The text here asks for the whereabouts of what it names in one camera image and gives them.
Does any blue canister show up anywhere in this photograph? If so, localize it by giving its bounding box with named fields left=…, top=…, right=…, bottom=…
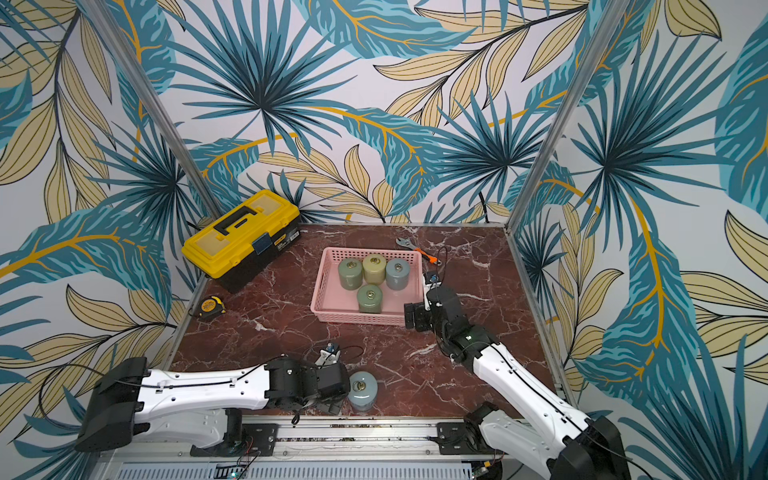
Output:
left=347, top=371, right=378, bottom=413
left=385, top=258, right=410, bottom=291

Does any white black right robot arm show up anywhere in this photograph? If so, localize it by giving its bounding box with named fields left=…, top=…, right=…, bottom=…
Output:
left=404, top=285, right=631, bottom=479

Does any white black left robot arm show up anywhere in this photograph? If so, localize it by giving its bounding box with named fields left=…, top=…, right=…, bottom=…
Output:
left=74, top=356, right=350, bottom=453

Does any yellow-green back-middle canister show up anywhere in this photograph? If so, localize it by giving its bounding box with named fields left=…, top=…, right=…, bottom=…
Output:
left=362, top=254, right=387, bottom=285

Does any pink perforated plastic basket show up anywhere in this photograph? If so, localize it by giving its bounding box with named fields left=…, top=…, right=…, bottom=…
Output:
left=310, top=247, right=424, bottom=327

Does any dark green back-left canister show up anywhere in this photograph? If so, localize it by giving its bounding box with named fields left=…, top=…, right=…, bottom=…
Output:
left=337, top=258, right=363, bottom=291

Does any yellow black tape measure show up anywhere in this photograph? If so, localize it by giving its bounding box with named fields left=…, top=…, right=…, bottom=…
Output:
left=196, top=295, right=226, bottom=320

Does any yellow black plastic toolbox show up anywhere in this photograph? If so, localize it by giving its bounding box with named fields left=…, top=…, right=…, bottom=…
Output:
left=182, top=190, right=300, bottom=294

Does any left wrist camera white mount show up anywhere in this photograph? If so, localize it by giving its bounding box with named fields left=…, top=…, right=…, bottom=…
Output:
left=315, top=342, right=341, bottom=367

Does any aluminium front rail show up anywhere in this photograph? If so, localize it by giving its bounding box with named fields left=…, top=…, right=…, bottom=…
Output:
left=95, top=415, right=613, bottom=480

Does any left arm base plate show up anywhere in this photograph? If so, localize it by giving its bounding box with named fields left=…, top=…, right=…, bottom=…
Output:
left=207, top=423, right=279, bottom=457

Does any adjustable wrench orange handle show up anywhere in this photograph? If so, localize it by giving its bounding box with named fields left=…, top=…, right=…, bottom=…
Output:
left=396, top=238, right=442, bottom=266

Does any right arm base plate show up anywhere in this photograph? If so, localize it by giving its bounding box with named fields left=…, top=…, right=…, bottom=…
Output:
left=434, top=421, right=494, bottom=455

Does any right aluminium frame post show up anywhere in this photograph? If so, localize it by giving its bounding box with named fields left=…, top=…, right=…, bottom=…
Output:
left=505, top=0, right=629, bottom=237

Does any aluminium frame post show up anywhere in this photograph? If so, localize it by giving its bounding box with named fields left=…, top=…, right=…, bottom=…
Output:
left=505, top=0, right=629, bottom=237
left=82, top=0, right=222, bottom=217

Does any left aluminium frame post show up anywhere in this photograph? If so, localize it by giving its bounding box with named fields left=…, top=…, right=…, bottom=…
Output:
left=82, top=0, right=222, bottom=217

